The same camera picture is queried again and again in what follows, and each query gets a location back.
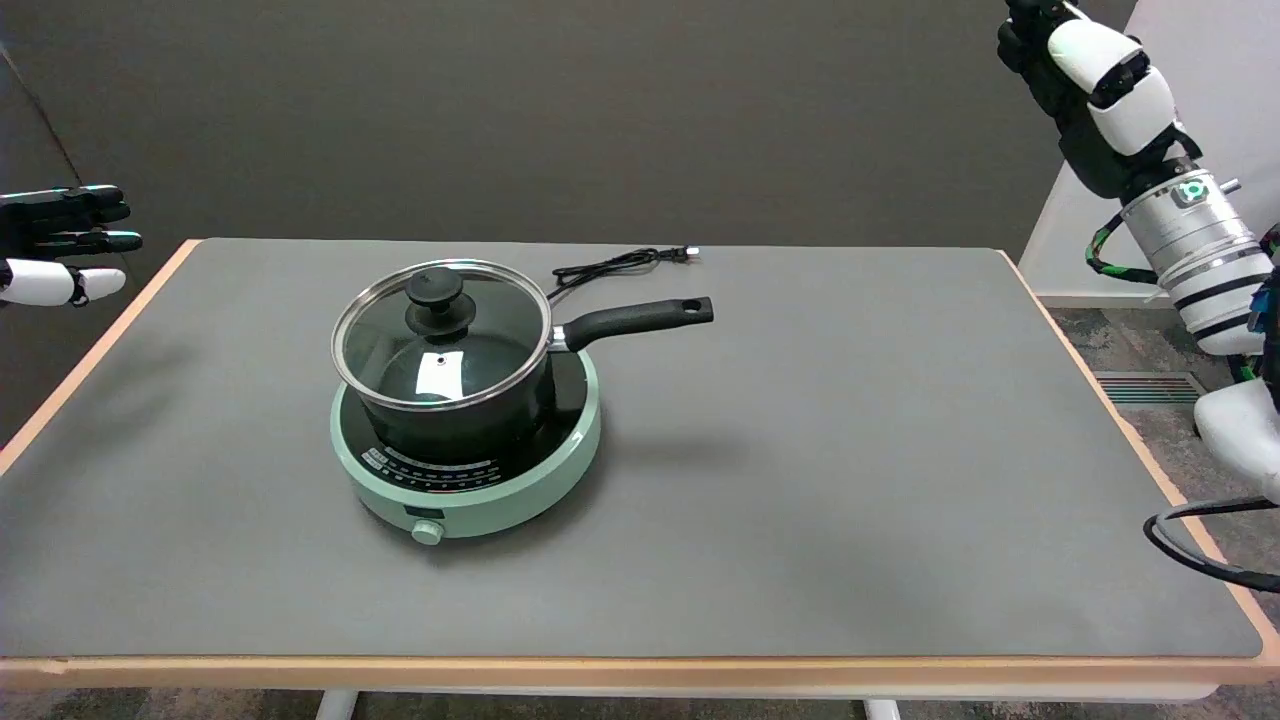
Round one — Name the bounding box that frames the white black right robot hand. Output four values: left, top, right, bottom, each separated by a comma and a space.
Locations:
997, 0, 1202, 200

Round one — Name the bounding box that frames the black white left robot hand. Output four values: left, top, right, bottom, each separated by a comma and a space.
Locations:
0, 185, 143, 308

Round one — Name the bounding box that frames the glass pot lid black knob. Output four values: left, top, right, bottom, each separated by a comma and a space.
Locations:
331, 259, 553, 412

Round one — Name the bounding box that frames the floor vent grille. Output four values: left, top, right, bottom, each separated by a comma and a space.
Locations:
1093, 372, 1209, 406

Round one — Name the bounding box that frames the green round induction cooker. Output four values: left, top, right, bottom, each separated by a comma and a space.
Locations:
330, 350, 602, 547

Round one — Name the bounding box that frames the grey table mat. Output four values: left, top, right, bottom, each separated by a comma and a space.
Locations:
0, 238, 1263, 659

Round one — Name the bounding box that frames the green black braided cable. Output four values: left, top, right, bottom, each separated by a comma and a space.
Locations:
1086, 213, 1163, 287

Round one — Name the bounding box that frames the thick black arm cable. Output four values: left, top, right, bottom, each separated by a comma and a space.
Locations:
1144, 496, 1280, 594

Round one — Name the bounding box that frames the black power cord with plug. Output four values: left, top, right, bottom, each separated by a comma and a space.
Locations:
545, 246, 699, 302

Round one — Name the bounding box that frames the black saucepan with handle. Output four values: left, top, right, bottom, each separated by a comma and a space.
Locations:
335, 295, 715, 466

